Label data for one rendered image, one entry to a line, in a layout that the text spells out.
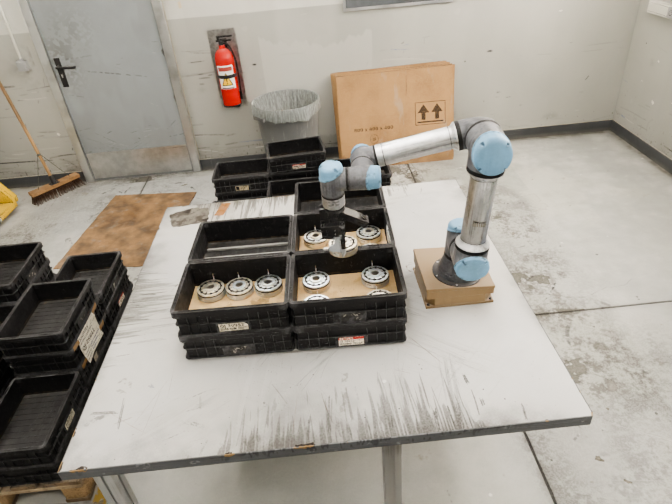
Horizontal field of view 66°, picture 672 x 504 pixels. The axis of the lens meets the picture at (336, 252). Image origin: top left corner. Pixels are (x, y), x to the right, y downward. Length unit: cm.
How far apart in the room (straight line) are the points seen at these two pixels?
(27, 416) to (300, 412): 140
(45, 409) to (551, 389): 208
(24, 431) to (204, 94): 318
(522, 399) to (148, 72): 403
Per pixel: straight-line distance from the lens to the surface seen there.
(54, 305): 290
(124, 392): 196
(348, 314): 178
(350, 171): 162
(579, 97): 548
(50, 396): 275
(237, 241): 230
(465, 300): 206
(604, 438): 267
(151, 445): 177
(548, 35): 516
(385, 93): 469
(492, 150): 160
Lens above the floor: 203
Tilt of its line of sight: 34 degrees down
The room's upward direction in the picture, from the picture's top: 5 degrees counter-clockwise
